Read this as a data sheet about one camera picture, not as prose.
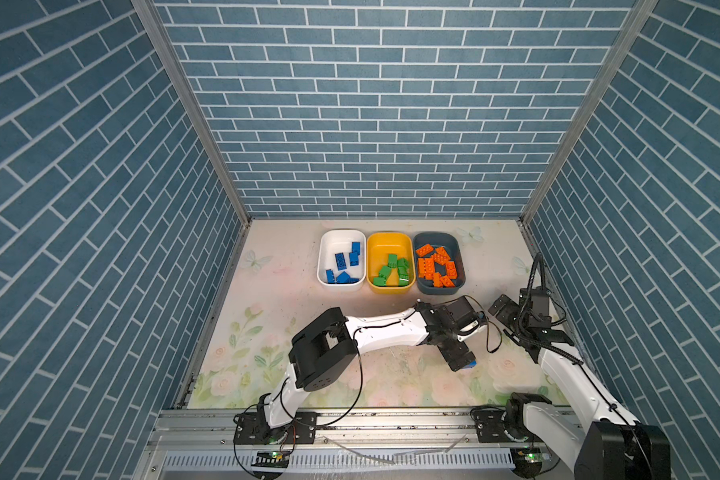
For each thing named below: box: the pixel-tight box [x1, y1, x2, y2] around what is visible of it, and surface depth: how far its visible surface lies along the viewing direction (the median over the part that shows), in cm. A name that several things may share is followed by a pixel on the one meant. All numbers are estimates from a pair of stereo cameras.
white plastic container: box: [316, 229, 367, 293], surface depth 107 cm
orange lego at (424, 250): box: [416, 243, 434, 258], surface depth 113 cm
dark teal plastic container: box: [414, 232, 466, 295], surface depth 106 cm
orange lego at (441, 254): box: [434, 247, 450, 260], surface depth 110 cm
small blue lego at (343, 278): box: [336, 271, 351, 284], surface depth 101 cm
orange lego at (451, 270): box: [447, 260, 457, 279], surface depth 106 cm
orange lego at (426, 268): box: [418, 258, 435, 280], surface depth 104 cm
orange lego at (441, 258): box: [433, 252, 450, 265], surface depth 107 cm
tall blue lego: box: [335, 252, 347, 271], surface depth 107 cm
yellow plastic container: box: [366, 232, 416, 295], surface depth 107 cm
